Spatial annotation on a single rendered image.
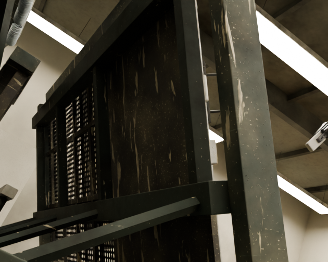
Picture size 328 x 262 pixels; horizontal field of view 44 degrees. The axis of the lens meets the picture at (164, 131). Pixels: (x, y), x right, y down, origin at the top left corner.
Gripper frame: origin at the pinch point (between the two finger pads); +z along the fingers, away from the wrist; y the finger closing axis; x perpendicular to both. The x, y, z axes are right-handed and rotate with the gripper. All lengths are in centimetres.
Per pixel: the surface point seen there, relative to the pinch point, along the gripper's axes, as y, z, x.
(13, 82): -124, 38, -108
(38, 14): -414, -107, -284
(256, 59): 20.0, 15.9, -30.2
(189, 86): 9.0, 29.7, -35.5
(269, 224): 17.1, 40.2, 2.6
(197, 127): 7.9, 34.9, -25.5
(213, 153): -2.1, 30.3, -16.8
